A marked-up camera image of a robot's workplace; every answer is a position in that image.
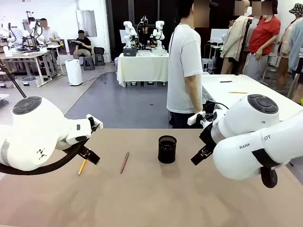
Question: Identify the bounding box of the black bag on stool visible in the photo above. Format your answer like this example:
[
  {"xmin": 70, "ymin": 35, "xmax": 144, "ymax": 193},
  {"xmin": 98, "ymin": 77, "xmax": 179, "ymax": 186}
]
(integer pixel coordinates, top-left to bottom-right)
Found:
[{"xmin": 93, "ymin": 46, "xmax": 106, "ymax": 67}]

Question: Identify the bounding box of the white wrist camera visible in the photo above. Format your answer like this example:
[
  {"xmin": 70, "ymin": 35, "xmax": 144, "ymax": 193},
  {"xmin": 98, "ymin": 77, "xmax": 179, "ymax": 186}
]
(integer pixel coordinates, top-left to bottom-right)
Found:
[
  {"xmin": 86, "ymin": 113, "xmax": 104, "ymax": 133},
  {"xmin": 187, "ymin": 110, "xmax": 205, "ymax": 126}
]

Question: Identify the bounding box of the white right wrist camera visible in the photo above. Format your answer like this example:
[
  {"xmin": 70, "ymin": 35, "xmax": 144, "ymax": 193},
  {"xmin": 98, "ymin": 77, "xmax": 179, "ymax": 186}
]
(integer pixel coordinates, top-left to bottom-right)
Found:
[{"xmin": 187, "ymin": 110, "xmax": 205, "ymax": 126}]

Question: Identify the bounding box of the yellow pencil with red eraser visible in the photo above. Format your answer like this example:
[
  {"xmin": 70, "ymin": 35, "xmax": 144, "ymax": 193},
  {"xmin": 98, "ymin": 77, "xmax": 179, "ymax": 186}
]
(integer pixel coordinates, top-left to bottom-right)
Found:
[{"xmin": 78, "ymin": 148, "xmax": 92, "ymax": 176}]

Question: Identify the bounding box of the seated person in grey shirt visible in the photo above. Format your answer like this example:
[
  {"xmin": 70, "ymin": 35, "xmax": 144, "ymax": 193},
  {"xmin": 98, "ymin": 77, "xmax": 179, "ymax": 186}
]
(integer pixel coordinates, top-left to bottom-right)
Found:
[{"xmin": 37, "ymin": 18, "xmax": 60, "ymax": 46}]

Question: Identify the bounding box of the grey workshop desk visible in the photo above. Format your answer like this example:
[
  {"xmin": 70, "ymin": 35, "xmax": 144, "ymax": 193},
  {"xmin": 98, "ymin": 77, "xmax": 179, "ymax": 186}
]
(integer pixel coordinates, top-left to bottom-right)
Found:
[{"xmin": 0, "ymin": 45, "xmax": 63, "ymax": 87}]

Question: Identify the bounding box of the person's right forearm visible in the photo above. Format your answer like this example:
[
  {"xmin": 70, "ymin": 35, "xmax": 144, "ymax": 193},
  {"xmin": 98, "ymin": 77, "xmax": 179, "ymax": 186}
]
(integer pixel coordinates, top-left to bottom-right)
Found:
[{"xmin": 185, "ymin": 75, "xmax": 203, "ymax": 114}]

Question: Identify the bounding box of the robot rig on workshop desk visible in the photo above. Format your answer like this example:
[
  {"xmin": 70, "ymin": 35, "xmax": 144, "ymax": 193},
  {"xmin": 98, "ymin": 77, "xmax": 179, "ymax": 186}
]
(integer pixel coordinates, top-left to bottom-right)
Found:
[{"xmin": 21, "ymin": 10, "xmax": 41, "ymax": 52}]

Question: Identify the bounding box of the seated person in black shirt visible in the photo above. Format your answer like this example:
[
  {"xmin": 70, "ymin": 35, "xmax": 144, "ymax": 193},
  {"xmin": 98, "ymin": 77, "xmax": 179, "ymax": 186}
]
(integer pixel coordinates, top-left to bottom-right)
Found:
[{"xmin": 72, "ymin": 29, "xmax": 93, "ymax": 60}]

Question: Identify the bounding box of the black tripod leg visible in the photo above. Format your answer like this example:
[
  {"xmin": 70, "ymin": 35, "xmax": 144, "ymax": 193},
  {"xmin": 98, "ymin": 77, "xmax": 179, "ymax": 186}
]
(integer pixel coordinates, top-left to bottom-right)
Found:
[{"xmin": 0, "ymin": 60, "xmax": 27, "ymax": 98}]

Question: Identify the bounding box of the black box on cloth table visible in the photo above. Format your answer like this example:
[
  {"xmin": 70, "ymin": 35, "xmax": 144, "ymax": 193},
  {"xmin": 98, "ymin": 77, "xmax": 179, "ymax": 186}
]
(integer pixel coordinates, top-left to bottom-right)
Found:
[{"xmin": 123, "ymin": 46, "xmax": 138, "ymax": 57}]

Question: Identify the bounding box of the seated person behind robots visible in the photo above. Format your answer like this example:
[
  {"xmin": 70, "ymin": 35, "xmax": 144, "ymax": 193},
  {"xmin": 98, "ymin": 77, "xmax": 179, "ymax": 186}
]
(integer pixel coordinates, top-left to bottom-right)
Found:
[{"xmin": 138, "ymin": 25, "xmax": 152, "ymax": 46}]

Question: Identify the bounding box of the person in white t-shirt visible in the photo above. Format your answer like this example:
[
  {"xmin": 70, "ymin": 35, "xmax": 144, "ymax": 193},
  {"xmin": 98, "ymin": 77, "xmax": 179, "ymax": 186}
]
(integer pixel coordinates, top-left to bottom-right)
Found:
[{"xmin": 166, "ymin": 0, "xmax": 210, "ymax": 130}]

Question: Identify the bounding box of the grey wall panel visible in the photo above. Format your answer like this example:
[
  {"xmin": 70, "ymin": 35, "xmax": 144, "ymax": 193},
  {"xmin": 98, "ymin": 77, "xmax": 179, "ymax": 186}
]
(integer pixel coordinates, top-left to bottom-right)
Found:
[{"xmin": 75, "ymin": 9, "xmax": 98, "ymax": 37}]

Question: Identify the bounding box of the black left arm cable sleeve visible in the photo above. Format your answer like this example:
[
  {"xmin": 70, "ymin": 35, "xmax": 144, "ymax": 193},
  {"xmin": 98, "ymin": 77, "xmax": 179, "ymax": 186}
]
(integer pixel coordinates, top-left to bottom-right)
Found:
[{"xmin": 0, "ymin": 142, "xmax": 83, "ymax": 176}]

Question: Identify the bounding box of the table with white cloth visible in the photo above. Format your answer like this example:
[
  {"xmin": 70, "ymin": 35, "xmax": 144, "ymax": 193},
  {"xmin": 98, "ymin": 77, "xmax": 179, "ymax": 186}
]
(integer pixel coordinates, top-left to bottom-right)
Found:
[{"xmin": 116, "ymin": 52, "xmax": 170, "ymax": 87}]

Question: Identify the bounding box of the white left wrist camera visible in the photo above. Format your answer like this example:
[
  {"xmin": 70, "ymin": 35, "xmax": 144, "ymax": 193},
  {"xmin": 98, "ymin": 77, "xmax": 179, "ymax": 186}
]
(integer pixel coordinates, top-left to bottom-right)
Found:
[{"xmin": 86, "ymin": 113, "xmax": 104, "ymax": 133}]

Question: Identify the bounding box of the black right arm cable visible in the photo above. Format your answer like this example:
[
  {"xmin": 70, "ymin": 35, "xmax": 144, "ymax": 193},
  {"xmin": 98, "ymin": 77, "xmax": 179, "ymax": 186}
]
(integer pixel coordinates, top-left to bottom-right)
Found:
[{"xmin": 203, "ymin": 102, "xmax": 229, "ymax": 114}]

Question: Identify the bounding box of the person with bucket hat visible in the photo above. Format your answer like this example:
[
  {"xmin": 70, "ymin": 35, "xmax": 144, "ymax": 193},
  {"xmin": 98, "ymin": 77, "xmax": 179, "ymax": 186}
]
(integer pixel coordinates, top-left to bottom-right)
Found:
[{"xmin": 276, "ymin": 3, "xmax": 303, "ymax": 96}]

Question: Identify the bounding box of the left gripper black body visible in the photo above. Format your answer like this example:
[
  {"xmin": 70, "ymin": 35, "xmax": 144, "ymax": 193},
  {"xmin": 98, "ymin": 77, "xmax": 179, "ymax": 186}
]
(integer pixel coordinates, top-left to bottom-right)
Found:
[{"xmin": 76, "ymin": 141, "xmax": 91, "ymax": 155}]

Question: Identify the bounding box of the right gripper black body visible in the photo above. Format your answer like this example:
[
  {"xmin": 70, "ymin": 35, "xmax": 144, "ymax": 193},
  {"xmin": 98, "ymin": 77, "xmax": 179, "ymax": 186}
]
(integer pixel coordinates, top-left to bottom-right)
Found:
[{"xmin": 199, "ymin": 122, "xmax": 216, "ymax": 149}]

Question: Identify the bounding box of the clear plastic storage bin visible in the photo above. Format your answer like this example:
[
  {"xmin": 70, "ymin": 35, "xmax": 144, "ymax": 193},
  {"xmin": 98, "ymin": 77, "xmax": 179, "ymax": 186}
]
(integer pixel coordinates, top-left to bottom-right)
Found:
[{"xmin": 18, "ymin": 76, "xmax": 41, "ymax": 88}]

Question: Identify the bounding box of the white side table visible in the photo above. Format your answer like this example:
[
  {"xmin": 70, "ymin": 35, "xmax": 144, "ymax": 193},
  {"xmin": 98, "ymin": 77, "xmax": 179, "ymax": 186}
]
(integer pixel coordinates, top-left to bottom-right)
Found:
[{"xmin": 201, "ymin": 74, "xmax": 303, "ymax": 122}]

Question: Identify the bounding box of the maroon pen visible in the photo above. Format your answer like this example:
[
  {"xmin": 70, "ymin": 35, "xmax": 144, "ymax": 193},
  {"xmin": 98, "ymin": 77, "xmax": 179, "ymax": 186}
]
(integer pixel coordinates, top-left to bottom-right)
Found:
[{"xmin": 119, "ymin": 151, "xmax": 130, "ymax": 175}]

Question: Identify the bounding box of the grey plastic stool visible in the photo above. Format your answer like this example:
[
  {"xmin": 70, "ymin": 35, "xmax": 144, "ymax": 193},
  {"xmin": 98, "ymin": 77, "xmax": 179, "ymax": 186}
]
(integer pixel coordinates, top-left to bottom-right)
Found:
[{"xmin": 82, "ymin": 56, "xmax": 96, "ymax": 71}]

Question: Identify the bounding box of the white air purifier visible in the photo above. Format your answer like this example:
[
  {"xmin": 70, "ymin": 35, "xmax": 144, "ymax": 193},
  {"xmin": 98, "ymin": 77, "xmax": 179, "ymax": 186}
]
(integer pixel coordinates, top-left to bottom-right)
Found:
[{"xmin": 64, "ymin": 59, "xmax": 84, "ymax": 87}]

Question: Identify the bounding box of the person in red shirt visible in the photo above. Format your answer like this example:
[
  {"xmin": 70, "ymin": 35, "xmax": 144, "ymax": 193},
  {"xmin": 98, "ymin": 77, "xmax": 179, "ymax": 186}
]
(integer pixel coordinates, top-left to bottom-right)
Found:
[{"xmin": 243, "ymin": 0, "xmax": 282, "ymax": 81}]

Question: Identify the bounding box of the black mesh pen holder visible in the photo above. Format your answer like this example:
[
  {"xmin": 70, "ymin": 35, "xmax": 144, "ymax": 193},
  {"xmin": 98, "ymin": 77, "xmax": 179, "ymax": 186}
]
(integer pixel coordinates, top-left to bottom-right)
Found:
[{"xmin": 157, "ymin": 135, "xmax": 178, "ymax": 164}]

